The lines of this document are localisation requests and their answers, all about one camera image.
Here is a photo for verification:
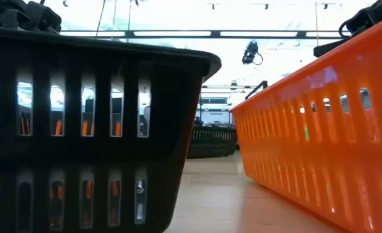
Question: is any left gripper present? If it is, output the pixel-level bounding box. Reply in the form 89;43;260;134
0;0;27;30

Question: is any orange slotted plastic basket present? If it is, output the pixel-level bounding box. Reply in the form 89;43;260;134
20;118;122;223
229;13;382;233

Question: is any black slotted plastic basket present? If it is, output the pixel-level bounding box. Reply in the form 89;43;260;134
0;25;223;233
186;125;238;159

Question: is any black computer monitor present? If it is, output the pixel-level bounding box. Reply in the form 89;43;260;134
84;96;124;115

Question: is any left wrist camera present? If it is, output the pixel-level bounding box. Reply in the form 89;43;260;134
24;1;62;34

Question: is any wooden shelf with black frame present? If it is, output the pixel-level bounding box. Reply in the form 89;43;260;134
244;80;269;100

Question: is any black hanging camera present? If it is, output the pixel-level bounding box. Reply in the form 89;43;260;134
242;41;264;66

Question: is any long black hanging cable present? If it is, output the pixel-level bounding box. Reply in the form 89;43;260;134
95;0;107;38

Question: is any black overhead light rail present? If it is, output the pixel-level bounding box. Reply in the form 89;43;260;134
58;29;352;40

